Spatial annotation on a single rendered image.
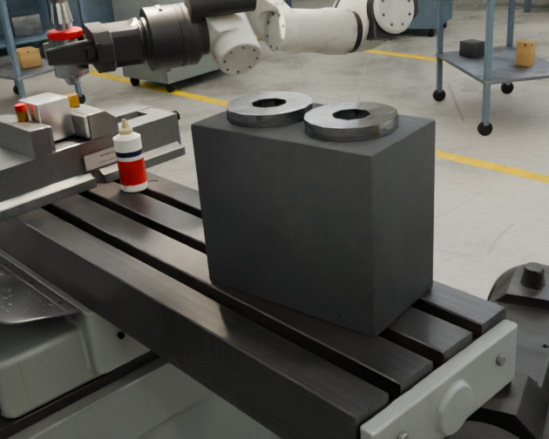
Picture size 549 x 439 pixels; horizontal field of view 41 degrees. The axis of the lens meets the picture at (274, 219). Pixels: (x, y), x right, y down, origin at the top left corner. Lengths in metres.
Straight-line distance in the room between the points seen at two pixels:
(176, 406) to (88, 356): 0.19
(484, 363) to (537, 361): 0.59
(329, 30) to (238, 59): 0.17
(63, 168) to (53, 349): 0.29
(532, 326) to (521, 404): 0.25
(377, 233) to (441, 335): 0.13
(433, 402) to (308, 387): 0.11
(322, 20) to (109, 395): 0.63
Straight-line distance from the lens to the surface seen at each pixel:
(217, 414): 1.24
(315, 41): 1.16
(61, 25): 1.06
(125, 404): 1.11
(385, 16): 1.19
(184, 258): 0.91
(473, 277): 2.79
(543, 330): 1.41
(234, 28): 1.07
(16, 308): 0.99
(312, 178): 0.69
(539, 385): 1.28
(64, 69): 1.06
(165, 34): 1.05
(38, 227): 1.07
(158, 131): 1.24
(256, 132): 0.72
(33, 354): 1.00
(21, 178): 1.13
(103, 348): 1.02
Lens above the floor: 1.34
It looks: 24 degrees down
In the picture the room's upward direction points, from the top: 5 degrees counter-clockwise
